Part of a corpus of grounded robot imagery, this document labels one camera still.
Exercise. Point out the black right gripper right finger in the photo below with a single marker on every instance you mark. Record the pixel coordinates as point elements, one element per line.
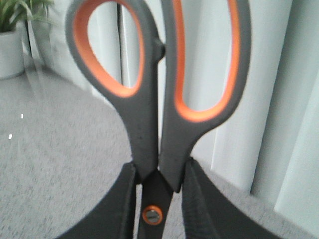
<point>208,214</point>

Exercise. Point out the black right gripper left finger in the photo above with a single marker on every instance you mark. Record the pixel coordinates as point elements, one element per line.
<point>113,217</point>

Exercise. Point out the green potted plant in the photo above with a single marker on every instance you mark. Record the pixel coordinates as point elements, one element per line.
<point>14,11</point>

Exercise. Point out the white plant pot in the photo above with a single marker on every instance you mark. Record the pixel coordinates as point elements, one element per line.
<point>11,54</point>

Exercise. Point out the grey and orange scissors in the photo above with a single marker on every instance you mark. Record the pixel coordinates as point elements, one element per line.
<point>162,130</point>

